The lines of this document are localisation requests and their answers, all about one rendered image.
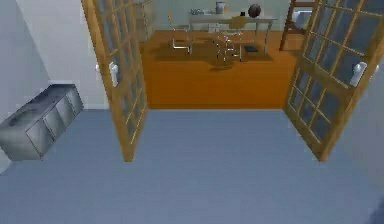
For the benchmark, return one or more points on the wooden metal-legged chair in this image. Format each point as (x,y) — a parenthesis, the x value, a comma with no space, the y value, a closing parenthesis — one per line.
(233,36)
(180,31)

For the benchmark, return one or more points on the small black box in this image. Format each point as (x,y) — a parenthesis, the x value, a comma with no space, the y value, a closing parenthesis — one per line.
(251,49)

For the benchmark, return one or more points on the wooden glass-paned door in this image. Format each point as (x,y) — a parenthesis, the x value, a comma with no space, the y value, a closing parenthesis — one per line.
(333,73)
(116,66)

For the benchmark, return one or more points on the white long table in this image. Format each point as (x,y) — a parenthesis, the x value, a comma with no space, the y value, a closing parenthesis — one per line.
(233,19)

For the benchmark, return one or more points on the grey cylindrical pot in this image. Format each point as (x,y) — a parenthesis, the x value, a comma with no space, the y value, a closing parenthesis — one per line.
(220,7)

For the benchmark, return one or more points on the dark round ball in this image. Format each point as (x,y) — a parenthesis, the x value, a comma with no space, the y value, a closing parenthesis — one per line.
(254,10)

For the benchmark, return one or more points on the brown wooden ladder shelf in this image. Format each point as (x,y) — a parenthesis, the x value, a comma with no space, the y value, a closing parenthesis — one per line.
(293,25)

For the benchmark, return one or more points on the grey metal cabinet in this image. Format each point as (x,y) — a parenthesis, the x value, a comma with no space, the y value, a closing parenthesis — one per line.
(40,121)

